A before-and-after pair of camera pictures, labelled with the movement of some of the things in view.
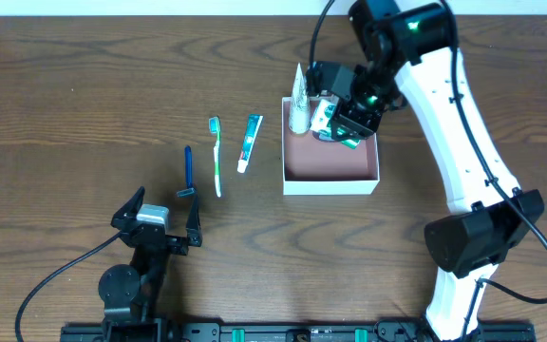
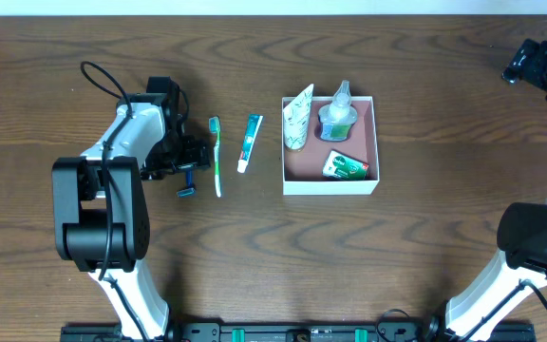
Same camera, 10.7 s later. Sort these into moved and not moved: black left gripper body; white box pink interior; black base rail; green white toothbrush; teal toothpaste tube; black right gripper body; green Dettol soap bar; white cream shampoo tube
Moved: green Dettol soap bar; black left gripper body; black right gripper body; white cream shampoo tube
Not moved: black base rail; white box pink interior; teal toothpaste tube; green white toothbrush
